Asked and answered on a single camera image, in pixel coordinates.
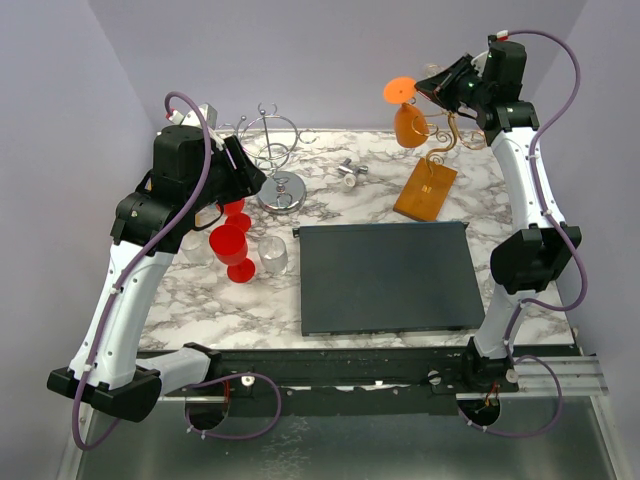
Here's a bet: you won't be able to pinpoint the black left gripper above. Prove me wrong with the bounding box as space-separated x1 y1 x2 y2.
188 134 266 211

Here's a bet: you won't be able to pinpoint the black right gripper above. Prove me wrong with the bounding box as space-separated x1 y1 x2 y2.
415 54 492 114

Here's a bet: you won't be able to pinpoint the orange plastic wine glass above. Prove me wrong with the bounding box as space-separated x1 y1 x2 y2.
383 76 429 148

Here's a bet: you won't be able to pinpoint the red plastic wine glass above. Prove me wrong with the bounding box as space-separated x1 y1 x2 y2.
209 224 256 283

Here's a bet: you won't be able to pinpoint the clear ribbed wine glass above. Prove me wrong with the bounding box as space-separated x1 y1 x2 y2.
258 236 288 275

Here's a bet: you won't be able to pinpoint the clear textured wine glass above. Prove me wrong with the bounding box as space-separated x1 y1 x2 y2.
180 232 209 265

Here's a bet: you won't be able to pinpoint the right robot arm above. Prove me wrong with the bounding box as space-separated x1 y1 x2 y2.
415 31 582 392

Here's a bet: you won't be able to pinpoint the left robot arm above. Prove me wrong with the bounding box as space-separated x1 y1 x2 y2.
47 125 266 422

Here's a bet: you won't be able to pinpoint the clear glass on gold rack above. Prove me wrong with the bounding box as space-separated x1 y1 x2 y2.
423 64 445 78

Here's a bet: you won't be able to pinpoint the chrome wine glass rack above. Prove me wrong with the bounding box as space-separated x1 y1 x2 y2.
217 103 318 215

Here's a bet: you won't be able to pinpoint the small chrome metal fitting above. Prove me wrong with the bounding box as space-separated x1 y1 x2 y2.
337 158 369 176

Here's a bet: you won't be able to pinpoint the dark grey flat box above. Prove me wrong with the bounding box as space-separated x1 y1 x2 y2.
293 221 485 336

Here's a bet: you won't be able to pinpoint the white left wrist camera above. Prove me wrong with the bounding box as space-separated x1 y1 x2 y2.
164 102 221 144

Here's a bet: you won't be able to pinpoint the gold wire wooden-base rack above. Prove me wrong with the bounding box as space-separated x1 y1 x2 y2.
393 109 486 222

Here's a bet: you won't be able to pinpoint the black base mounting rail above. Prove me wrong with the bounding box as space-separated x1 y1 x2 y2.
154 344 521 419

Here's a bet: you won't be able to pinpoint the aluminium extrusion rail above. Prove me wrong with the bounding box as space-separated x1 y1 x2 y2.
515 356 609 397

